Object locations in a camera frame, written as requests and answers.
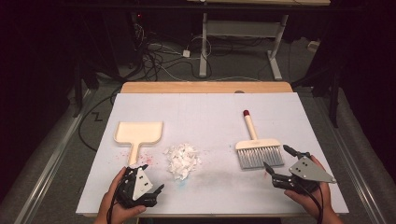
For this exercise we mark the person's right hand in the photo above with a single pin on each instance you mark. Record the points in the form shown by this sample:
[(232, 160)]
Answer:
[(314, 203)]

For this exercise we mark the white table cover sheet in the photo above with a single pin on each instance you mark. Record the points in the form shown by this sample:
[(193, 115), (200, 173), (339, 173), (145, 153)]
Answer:
[(211, 124)]

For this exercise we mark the cream hand brush grey bristles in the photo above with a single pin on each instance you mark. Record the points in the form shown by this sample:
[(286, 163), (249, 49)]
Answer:
[(260, 152)]

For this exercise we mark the white metal frame desk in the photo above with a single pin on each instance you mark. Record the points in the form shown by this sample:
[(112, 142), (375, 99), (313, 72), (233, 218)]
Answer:
[(243, 28)]

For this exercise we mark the white power adapter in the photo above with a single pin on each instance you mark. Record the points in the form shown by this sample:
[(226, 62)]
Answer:
[(186, 53)]

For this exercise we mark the cream plastic dustpan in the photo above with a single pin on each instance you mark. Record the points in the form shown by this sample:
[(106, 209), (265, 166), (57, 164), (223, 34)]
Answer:
[(138, 132)]

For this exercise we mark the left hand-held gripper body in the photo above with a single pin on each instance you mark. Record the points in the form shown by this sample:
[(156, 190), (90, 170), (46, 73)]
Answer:
[(140, 186)]

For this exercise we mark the grey metal rail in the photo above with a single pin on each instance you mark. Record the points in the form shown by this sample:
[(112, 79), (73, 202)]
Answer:
[(358, 168), (53, 161)]

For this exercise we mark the person's left hand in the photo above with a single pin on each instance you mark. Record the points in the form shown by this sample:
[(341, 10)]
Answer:
[(107, 205)]

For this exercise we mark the pile of white paper scraps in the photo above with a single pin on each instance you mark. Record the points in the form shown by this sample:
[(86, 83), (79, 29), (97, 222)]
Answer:
[(183, 160)]

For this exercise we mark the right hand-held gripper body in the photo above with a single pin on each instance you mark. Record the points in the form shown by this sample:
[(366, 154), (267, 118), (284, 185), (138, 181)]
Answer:
[(306, 171)]

